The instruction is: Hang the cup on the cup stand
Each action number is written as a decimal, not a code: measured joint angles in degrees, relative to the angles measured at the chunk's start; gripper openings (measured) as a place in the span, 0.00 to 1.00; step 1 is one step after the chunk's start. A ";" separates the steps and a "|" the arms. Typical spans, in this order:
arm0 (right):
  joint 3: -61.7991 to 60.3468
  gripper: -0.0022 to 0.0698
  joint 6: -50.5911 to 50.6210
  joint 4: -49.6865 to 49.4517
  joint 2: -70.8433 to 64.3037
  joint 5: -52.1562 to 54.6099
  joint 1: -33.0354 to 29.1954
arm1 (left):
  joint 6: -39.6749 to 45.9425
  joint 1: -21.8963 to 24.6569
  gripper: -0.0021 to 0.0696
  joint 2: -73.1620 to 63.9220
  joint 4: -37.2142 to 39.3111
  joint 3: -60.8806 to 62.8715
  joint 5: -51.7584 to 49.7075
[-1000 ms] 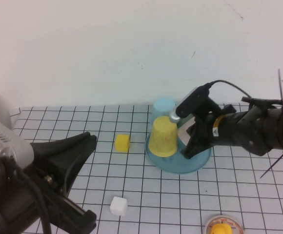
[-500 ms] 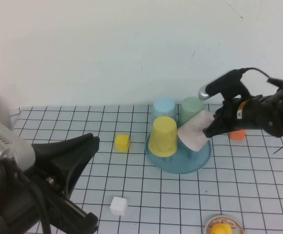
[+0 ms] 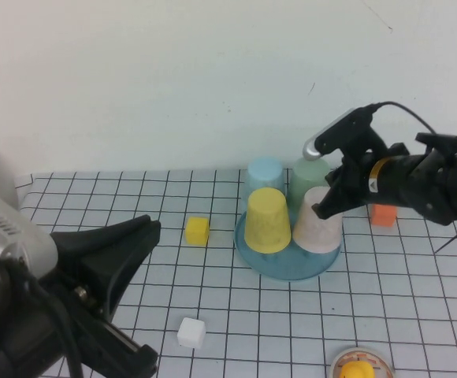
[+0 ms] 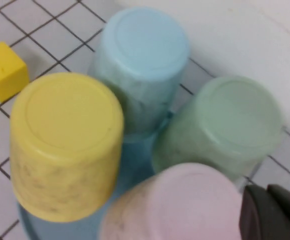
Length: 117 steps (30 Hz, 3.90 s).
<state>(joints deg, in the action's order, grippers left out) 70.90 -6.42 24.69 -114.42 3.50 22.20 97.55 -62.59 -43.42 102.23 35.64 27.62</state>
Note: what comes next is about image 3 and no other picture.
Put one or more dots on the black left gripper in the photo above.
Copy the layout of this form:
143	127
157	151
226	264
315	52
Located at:
35	327

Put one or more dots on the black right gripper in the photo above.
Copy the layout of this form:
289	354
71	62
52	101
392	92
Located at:
356	179

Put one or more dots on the pink plastic cup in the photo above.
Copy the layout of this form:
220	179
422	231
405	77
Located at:
317	234

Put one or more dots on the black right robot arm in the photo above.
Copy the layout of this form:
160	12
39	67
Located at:
449	185

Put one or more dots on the light green plastic cup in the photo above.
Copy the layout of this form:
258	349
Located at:
309	177

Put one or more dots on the light blue plastic cup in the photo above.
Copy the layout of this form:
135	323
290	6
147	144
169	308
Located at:
265	175

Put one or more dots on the yellow plastic cup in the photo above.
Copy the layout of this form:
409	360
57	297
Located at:
268	222

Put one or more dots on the blue cup stand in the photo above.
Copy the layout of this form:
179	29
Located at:
287	268

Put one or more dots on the orange cube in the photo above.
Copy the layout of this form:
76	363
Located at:
383	216

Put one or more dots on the yellow cube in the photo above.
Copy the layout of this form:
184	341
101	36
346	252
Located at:
197	231

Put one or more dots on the white black-grid tablecloth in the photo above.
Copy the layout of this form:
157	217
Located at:
212	291

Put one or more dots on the white cube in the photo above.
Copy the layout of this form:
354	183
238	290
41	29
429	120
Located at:
191	332

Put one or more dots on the black zip tie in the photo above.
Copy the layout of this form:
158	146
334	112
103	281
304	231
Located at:
455	237

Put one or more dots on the orange rimmed plate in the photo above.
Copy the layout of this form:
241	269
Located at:
336	360

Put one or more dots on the yellow rubber duck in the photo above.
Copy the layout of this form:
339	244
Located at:
356	371

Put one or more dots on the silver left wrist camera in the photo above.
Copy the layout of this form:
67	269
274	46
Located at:
12	232

